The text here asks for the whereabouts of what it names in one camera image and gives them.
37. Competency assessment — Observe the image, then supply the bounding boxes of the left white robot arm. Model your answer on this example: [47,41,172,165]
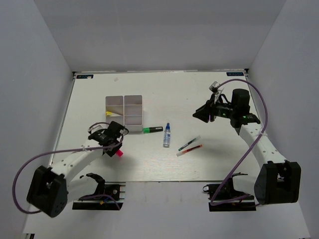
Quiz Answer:
[26,121,129,218]

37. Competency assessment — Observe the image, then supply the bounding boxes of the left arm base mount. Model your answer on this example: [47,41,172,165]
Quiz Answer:
[72,182,126,211]

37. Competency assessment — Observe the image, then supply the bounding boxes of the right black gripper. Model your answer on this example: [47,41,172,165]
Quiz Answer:
[193,93,237,122]

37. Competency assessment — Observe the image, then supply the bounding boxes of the blue cap spray bottle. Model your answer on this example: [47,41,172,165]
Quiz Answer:
[163,123,171,148]

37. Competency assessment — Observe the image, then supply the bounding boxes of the green ink pen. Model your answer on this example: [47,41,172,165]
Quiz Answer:
[178,135,201,152]

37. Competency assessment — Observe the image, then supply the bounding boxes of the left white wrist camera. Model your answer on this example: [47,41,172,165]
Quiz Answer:
[88,121,109,135]

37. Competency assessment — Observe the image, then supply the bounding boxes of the white organizer tray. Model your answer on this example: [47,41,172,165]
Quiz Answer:
[124,95,143,132]
[105,96,124,125]

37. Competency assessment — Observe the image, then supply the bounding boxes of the yellow cap pen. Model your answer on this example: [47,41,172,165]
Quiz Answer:
[105,111,123,117]

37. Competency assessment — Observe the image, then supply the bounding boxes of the pink highlighter marker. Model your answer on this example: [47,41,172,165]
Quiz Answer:
[116,150,123,157]

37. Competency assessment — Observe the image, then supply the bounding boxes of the blue corner sticker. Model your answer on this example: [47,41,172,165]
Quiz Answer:
[226,72,244,77]
[76,74,94,79]

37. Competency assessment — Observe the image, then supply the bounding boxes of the red ink pen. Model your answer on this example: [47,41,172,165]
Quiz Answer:
[176,144,203,157]

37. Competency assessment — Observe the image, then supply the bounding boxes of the left blue corner sticker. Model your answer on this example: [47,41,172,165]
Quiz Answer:
[76,74,94,79]

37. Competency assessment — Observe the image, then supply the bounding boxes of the green highlighter marker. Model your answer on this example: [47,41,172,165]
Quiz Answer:
[143,126,163,133]

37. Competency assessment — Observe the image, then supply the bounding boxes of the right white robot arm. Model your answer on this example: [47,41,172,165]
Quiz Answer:
[193,89,301,205]

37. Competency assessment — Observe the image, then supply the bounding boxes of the left white organizer tray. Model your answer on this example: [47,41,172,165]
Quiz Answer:
[105,96,124,125]

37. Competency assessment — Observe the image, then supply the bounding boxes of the right blue corner sticker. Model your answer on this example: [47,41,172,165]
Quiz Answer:
[226,72,244,77]

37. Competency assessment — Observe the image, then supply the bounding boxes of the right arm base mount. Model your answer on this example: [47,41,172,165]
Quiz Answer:
[208,173,258,212]

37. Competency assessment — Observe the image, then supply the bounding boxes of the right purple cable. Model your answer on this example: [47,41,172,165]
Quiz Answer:
[210,79,269,206]

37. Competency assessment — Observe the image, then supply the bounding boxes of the right white organizer tray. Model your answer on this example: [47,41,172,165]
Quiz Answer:
[124,95,143,132]

